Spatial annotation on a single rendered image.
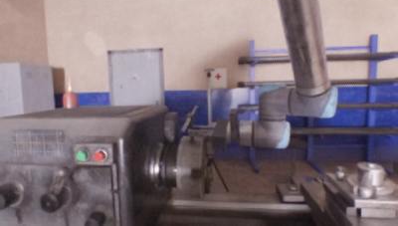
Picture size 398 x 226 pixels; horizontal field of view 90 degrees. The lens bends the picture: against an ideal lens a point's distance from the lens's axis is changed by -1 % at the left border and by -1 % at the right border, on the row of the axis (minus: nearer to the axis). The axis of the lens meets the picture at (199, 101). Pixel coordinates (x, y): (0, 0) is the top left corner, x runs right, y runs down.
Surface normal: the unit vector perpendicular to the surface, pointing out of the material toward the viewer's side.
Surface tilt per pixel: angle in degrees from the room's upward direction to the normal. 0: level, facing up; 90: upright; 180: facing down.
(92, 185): 90
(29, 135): 90
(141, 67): 90
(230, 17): 90
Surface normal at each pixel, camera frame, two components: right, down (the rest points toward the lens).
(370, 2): -0.12, 0.08
